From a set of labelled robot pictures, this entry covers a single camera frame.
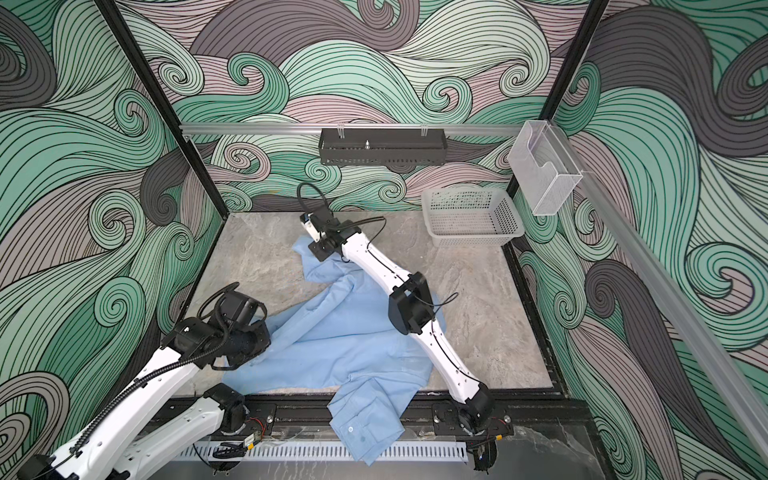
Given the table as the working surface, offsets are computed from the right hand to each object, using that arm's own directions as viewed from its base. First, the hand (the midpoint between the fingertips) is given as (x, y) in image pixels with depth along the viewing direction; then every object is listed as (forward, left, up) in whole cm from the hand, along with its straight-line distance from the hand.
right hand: (322, 242), depth 95 cm
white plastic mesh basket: (+24, -55, -12) cm, 61 cm away
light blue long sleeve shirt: (-27, -7, -11) cm, 30 cm away
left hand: (-32, +9, 0) cm, 33 cm away
